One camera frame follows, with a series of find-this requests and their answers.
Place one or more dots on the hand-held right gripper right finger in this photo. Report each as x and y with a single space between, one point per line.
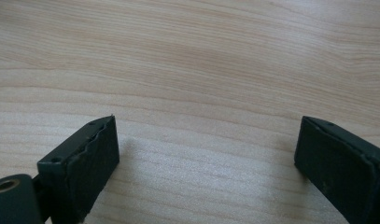
346 168

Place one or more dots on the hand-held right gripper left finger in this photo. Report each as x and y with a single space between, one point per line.
81 168

